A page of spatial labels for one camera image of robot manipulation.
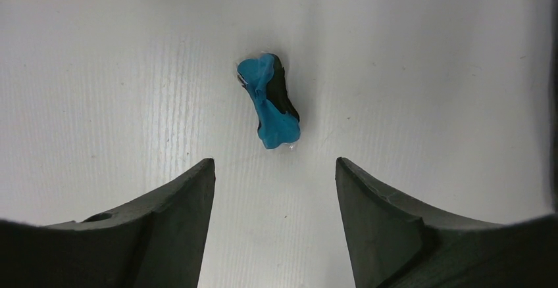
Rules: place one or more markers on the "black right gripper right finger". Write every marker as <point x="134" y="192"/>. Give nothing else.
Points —
<point x="395" y="240"/>

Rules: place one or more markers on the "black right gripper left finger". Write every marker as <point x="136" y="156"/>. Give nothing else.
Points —
<point x="155" y="240"/>

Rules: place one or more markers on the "blue eraser cloth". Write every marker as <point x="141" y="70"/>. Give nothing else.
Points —
<point x="264" y="79"/>

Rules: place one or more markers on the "black floral plush blanket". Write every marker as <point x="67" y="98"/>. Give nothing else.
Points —
<point x="553" y="105"/>

